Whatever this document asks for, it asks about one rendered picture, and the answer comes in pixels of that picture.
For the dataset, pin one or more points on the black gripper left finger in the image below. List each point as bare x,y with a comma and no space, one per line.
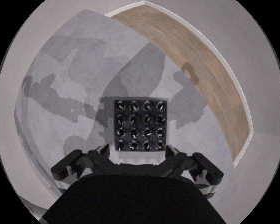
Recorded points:
66,170

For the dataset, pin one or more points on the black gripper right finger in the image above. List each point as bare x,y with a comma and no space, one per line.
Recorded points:
205,174

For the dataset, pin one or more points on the black knob box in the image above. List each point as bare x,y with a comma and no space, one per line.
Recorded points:
126,128

